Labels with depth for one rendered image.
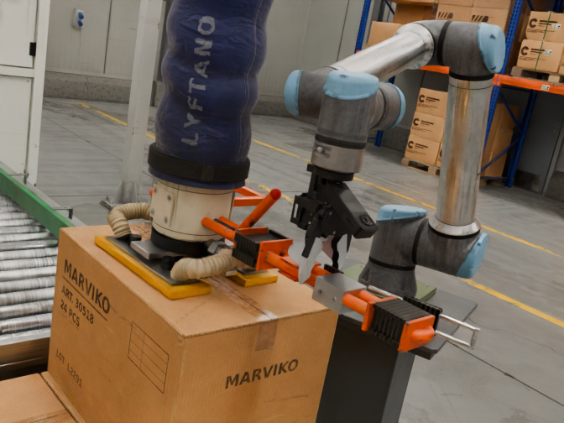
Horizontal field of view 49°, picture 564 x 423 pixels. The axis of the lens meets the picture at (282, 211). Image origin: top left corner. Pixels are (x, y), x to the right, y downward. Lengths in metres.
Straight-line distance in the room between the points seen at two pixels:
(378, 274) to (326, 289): 0.88
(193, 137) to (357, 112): 0.39
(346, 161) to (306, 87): 0.22
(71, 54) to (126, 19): 1.13
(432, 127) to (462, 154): 7.95
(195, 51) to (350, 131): 0.39
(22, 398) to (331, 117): 1.05
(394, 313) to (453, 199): 0.86
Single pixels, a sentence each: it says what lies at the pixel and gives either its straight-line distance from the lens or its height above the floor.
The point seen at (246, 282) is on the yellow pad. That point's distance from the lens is 1.38.
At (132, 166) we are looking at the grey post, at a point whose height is 0.36.
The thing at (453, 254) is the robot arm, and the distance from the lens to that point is 1.88.
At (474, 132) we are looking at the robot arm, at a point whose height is 1.34.
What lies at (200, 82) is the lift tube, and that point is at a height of 1.37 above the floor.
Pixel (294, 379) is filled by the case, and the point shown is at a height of 0.78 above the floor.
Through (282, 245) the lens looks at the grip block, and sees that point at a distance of 1.23.
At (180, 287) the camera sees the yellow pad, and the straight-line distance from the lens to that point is 1.29.
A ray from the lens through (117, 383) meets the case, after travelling 1.42.
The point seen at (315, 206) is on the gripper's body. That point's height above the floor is 1.21.
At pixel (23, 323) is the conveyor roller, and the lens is 2.04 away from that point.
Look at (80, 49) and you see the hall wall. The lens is 11.24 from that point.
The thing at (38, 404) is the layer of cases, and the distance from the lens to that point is 1.68.
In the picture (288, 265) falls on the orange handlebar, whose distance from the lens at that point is 1.16.
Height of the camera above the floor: 1.47
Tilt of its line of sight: 15 degrees down
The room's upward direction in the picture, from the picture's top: 10 degrees clockwise
